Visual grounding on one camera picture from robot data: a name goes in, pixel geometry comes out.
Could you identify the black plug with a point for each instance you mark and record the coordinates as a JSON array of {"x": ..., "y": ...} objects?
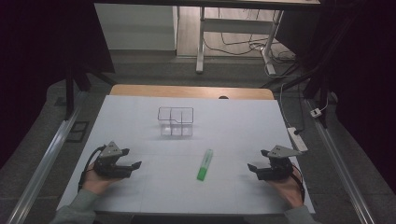
[{"x": 298, "y": 132}]

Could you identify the aluminium floor rail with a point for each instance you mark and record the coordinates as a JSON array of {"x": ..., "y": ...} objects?
[
  {"x": 43, "y": 168},
  {"x": 339, "y": 168}
]

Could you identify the small white adapter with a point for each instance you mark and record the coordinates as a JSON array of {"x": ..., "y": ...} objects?
[{"x": 316, "y": 112}]

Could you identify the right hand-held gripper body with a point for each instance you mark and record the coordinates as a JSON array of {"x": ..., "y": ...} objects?
[{"x": 278, "y": 169}]

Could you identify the white desk frame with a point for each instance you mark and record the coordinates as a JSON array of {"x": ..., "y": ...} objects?
[{"x": 236, "y": 26}]

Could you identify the dark floor plate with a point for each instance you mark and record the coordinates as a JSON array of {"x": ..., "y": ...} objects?
[{"x": 77, "y": 131}]

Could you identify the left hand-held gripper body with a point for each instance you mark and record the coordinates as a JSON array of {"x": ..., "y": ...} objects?
[{"x": 109, "y": 168}]

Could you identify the person's right hand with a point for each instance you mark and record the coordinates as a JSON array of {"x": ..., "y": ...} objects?
[{"x": 291, "y": 191}]

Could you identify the person's left hand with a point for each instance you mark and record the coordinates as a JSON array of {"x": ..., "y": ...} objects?
[{"x": 95, "y": 183}]

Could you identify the clear plastic organizer box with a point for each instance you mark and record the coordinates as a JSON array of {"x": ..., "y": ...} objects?
[{"x": 176, "y": 123}]

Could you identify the green highlighter pen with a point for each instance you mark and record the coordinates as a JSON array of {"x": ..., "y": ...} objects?
[{"x": 205, "y": 165}]

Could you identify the dark curtain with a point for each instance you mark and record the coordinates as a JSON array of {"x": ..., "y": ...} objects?
[
  {"x": 361, "y": 77},
  {"x": 37, "y": 62}
]

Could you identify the black metal stand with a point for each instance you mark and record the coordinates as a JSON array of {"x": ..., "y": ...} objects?
[{"x": 69, "y": 93}]

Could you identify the white power strip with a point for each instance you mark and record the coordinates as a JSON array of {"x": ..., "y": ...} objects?
[{"x": 297, "y": 139}]

